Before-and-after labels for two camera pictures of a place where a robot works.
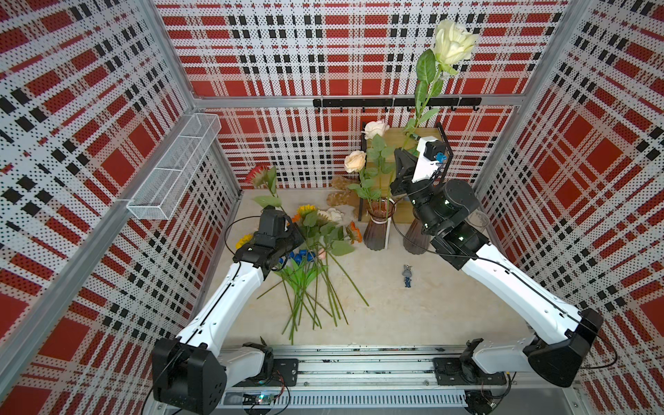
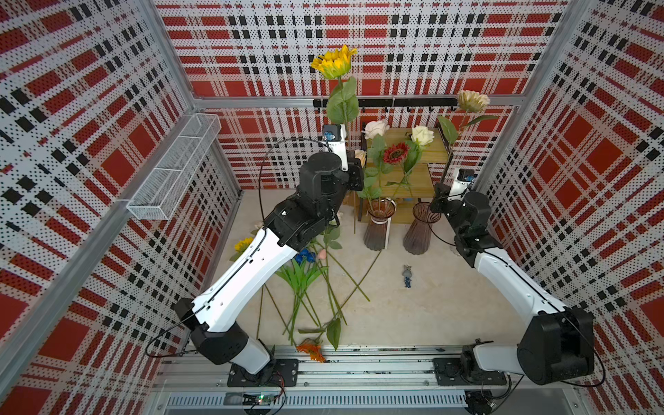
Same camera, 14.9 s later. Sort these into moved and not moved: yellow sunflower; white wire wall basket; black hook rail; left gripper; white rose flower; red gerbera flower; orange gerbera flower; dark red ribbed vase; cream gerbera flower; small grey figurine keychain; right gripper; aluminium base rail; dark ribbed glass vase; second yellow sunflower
Moved: right gripper; white rose flower; yellow sunflower; cream gerbera flower; left gripper; orange gerbera flower; red gerbera flower
Not moved: dark ribbed glass vase; dark red ribbed vase; aluminium base rail; second yellow sunflower; black hook rail; white wire wall basket; small grey figurine keychain
